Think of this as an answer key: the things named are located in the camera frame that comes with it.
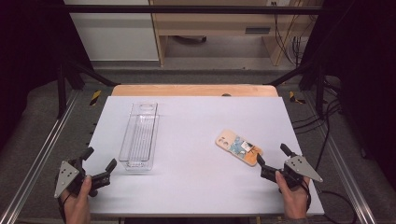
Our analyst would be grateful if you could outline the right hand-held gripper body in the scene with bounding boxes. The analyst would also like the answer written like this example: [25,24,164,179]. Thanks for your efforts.
[276,154,324,189]

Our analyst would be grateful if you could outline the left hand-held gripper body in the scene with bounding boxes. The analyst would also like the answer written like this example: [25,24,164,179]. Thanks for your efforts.
[53,158,99,199]

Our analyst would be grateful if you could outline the beige patterned phone case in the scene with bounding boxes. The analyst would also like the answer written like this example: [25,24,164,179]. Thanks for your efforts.
[215,129,263,168]

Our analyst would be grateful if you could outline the clear plastic container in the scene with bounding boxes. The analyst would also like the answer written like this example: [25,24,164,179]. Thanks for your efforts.
[118,102,161,173]

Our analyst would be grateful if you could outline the person's left hand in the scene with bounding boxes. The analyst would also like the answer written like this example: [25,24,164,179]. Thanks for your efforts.
[60,175,93,224]

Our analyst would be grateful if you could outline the person's right hand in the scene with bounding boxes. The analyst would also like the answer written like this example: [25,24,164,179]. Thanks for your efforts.
[275,170,312,220]

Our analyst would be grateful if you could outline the yellow black tape marker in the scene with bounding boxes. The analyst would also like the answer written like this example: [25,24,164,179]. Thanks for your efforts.
[89,90,103,107]
[288,91,307,105]

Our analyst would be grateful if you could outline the black metal stand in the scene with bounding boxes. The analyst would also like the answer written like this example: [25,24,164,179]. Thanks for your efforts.
[263,60,327,117]
[56,58,121,119]

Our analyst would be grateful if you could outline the black curtain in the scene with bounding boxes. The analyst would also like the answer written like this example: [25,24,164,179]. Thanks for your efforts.
[0,0,94,152]
[299,0,396,190]

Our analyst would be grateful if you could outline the white cabinet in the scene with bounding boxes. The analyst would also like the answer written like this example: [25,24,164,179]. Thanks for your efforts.
[64,0,161,63]

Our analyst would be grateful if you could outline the dark grey desk label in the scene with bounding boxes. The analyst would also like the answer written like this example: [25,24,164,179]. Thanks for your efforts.
[245,26,272,35]

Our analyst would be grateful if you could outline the black object under desk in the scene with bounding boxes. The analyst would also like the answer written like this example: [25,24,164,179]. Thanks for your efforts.
[172,35,207,44]

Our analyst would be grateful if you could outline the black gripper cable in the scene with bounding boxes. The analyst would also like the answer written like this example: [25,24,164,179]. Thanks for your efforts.
[303,181,359,224]

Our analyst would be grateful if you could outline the aluminium rail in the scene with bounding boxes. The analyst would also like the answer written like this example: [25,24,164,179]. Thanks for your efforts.
[0,90,81,224]
[302,92,378,224]

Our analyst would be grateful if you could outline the black floor cable bundle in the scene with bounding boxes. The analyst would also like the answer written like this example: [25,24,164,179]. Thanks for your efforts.
[291,98,344,172]

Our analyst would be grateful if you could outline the hanging black cables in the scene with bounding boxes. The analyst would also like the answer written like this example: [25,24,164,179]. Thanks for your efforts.
[272,1,314,67]

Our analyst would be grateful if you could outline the black horizontal frame bar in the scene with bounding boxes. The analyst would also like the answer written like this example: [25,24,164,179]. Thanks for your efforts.
[62,4,325,15]

